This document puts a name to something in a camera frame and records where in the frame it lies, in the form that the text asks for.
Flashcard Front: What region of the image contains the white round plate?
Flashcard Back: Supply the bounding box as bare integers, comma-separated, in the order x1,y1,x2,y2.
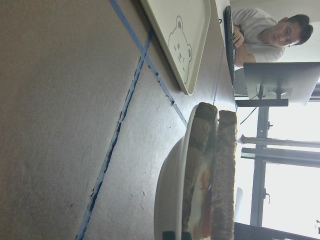
153,105,198,240

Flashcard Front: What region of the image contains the cream bear tray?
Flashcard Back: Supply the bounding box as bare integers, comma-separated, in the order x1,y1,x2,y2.
140,0,211,96

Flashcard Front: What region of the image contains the bread slice with fried egg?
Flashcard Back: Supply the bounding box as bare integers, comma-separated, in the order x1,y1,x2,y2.
181,102,218,240

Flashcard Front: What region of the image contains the black keyboard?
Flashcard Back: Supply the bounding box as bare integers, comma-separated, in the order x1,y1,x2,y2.
223,5,235,85

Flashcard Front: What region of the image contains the black computer monitor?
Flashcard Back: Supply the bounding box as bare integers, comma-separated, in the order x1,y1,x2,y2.
235,62,320,107

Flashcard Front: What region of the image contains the long blue tape strip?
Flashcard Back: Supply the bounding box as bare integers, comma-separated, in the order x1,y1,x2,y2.
75,28,154,240

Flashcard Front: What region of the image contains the person in white shirt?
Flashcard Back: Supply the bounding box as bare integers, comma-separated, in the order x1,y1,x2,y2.
231,8,314,68

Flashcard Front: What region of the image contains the crossing blue tape strip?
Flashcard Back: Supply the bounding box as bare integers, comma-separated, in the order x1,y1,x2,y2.
109,0,188,126

